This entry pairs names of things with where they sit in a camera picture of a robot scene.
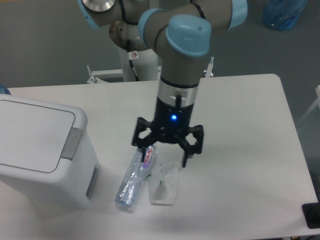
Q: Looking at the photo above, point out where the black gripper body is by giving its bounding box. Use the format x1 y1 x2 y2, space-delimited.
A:
152 98 194 144

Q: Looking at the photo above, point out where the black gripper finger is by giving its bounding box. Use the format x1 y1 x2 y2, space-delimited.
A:
131 117 159 163
174 124 204 168

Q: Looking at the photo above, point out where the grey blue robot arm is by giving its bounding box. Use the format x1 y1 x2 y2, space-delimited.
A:
78 0 248 164

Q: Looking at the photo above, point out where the white trash can body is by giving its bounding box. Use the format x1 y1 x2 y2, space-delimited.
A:
0 94 100 208

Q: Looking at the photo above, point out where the white trash can lid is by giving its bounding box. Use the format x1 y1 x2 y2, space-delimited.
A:
0 100 75 173

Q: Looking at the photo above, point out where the clear plastic water bottle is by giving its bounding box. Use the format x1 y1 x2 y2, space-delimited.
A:
114 144 156 209

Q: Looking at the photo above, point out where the clear crumpled plastic bag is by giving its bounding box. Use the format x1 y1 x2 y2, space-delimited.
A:
148 161 180 206

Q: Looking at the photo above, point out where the grey lid push button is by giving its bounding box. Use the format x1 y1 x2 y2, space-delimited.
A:
60 127 83 161

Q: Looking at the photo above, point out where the black device at table edge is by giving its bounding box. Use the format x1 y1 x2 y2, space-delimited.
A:
302 202 320 229

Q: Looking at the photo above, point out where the blue water jug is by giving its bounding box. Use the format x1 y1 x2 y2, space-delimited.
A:
262 0 308 31

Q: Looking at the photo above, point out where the blue object at left edge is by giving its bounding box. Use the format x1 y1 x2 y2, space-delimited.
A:
0 84 11 95

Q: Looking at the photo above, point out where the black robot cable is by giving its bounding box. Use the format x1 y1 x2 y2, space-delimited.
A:
126 39 140 82

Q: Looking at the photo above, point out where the white frame at right edge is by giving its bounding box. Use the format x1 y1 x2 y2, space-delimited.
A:
297 85 320 124

